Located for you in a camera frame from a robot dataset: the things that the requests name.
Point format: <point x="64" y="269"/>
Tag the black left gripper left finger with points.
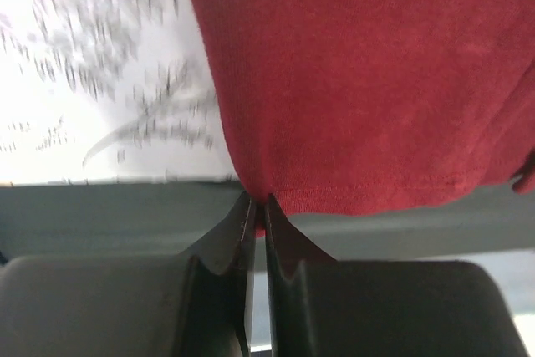
<point x="193" y="303"/>

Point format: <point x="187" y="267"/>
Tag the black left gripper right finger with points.
<point x="320" y="306"/>

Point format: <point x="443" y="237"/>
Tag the dark red t-shirt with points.
<point x="361" y="106"/>

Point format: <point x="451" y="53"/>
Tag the floral patterned table mat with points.
<point x="107" y="90"/>

